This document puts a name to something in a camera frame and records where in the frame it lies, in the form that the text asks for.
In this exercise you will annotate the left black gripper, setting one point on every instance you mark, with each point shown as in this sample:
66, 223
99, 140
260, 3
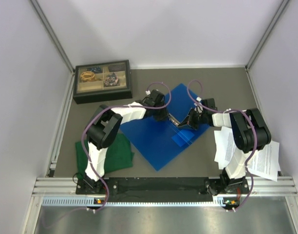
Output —
163, 114

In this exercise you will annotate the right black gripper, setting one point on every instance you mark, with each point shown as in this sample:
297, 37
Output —
189, 120

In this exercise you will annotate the metal folder clip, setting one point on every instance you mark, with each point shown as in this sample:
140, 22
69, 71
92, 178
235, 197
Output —
173, 120

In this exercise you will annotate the blue file folder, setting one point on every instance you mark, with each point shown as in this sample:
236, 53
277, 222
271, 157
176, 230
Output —
159, 142

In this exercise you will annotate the printed white paper sheets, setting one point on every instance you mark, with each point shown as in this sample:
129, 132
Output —
264, 163

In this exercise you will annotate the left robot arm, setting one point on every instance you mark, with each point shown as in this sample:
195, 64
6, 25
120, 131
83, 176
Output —
102, 129

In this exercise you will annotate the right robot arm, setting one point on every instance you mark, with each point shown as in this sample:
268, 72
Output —
250, 133

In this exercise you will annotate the green folded t-shirt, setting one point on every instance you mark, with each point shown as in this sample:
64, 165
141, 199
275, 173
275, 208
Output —
119, 156

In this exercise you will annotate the colourful jewellery in box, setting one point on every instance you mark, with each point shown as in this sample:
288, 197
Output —
111, 80

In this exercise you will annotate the black compartment display box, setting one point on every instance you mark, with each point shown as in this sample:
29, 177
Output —
89, 82

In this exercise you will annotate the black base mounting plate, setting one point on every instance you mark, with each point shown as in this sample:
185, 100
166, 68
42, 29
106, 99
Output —
161, 189

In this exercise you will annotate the grey slotted cable duct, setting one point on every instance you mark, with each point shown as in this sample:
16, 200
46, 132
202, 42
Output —
96, 202

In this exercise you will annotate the aluminium frame rail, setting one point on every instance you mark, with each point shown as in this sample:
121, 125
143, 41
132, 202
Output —
55, 186

